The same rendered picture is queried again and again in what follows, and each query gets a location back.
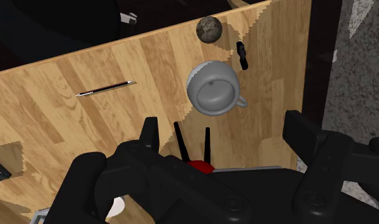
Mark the light wooden table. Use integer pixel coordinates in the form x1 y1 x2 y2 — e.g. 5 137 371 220
0 0 313 224

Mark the grey metal object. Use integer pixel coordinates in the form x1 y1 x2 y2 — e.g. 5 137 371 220
29 207 52 224

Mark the black and red pen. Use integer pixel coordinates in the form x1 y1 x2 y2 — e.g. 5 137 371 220
75 80 134 97

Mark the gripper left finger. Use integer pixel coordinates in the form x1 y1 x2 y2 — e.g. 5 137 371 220
43 116 253 224

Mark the red object with black prongs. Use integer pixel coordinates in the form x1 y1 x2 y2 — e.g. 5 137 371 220
173 121 216 174

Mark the brown speckled stone ball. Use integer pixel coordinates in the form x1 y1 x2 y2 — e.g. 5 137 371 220
196 15 223 44

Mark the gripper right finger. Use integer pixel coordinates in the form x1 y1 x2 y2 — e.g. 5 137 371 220
282 109 379 224

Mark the grey cup with handle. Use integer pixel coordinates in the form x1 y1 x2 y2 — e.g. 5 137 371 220
186 60 249 117

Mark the small black cylindrical object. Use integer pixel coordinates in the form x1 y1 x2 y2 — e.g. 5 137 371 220
235 41 249 71

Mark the white round object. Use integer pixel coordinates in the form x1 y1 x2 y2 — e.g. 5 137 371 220
106 195 127 218

